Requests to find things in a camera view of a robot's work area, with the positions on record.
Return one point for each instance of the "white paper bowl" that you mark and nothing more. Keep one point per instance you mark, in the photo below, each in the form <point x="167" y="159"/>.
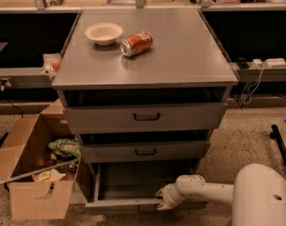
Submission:
<point x="103" y="34"/>

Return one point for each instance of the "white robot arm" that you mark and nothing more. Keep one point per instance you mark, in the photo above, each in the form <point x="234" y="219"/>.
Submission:
<point x="257" y="196"/>

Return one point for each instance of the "grey bottom drawer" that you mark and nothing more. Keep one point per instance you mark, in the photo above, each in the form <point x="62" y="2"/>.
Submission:
<point x="130" y="187"/>

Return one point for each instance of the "open cardboard box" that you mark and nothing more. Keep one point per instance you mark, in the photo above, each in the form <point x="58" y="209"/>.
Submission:
<point x="26" y="149"/>

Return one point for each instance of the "clear plastic bag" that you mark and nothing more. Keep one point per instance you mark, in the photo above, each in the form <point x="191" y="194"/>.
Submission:
<point x="51" y="63"/>

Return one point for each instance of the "black chair base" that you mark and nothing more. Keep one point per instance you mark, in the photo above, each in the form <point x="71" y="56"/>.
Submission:
<point x="275" y="134"/>

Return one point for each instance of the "grey middle drawer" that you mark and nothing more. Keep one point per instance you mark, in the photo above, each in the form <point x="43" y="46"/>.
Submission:
<point x="144" y="151"/>

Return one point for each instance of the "red soda can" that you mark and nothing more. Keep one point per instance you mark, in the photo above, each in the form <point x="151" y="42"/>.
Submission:
<point x="136" y="43"/>

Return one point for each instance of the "grey metal drawer cabinet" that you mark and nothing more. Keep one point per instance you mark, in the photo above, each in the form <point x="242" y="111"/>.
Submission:
<point x="183" y="66"/>

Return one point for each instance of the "grey drawer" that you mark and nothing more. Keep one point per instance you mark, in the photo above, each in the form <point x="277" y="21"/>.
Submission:
<point x="130" y="187"/>
<point x="144" y="118"/>
<point x="144" y="151"/>

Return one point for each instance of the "yellow crumpled wrapper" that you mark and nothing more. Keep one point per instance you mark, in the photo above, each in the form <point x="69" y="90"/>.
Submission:
<point x="49" y="176"/>

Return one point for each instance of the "grey metal bar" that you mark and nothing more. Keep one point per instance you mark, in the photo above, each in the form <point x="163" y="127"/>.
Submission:
<point x="24" y="175"/>

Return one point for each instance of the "grey top drawer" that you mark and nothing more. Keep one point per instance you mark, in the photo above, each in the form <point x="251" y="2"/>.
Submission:
<point x="144" y="118"/>

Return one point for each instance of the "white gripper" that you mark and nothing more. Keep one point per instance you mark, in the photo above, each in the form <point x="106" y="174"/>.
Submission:
<point x="170" y="195"/>

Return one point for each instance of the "white power strip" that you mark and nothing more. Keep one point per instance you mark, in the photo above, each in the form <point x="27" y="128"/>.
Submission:
<point x="275" y="62"/>

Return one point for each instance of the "green snack bag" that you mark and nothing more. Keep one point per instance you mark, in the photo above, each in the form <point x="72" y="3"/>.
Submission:
<point x="65" y="147"/>

